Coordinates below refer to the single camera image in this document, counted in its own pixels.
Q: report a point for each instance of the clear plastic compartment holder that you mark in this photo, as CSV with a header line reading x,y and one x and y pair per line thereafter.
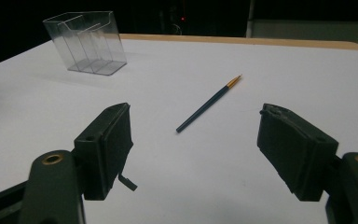
x,y
88,46

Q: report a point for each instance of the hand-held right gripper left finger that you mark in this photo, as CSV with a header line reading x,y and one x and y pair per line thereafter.
x,y
105,149

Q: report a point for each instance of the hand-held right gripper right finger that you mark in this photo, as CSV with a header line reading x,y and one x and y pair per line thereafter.
x,y
292,149

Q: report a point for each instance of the dark blue gold-tipped pen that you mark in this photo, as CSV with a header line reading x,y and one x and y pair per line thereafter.
x,y
208,104

